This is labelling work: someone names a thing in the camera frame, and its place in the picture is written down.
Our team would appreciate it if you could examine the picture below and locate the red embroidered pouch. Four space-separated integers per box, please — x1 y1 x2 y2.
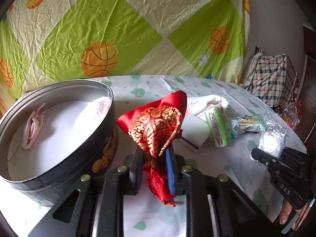
117 90 187 207

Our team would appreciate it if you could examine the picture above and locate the white towel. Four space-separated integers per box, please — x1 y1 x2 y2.
184 95 228 118

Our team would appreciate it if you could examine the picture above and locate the right hand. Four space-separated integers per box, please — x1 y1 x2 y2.
279 199 304 229

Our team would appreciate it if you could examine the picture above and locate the clear plastic bag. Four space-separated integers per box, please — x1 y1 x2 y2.
257 113 288 159

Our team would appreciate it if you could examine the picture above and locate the bag of bamboo sticks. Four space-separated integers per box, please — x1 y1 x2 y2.
228 116 262 139

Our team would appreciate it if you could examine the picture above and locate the cloud pattern table cloth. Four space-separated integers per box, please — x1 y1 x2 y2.
1 75 306 236

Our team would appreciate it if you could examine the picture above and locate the red plastic bag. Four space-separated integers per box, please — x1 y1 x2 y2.
281 100 303 131

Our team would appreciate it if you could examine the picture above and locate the green tissue pack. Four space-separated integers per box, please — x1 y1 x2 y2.
205 104 231 148

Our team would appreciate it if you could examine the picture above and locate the round black metal tin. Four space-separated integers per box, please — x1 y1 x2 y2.
1 80 117 207

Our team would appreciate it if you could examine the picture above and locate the plaid fabric bag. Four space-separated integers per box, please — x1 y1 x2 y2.
239 49 299 109

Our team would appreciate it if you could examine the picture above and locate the green basketball bedsheet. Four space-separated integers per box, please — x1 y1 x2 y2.
1 0 251 113

